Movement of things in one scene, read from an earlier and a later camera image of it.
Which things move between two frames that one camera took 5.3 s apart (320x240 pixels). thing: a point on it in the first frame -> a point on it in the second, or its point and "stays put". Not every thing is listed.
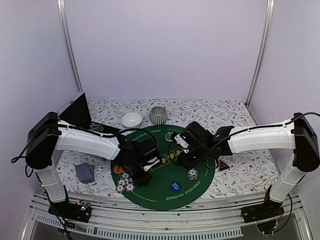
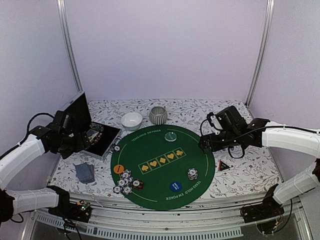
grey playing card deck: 85,172 stays put
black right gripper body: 191,163 -> 231,139
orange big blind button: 117,170 stays put
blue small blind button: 176,186 stays put
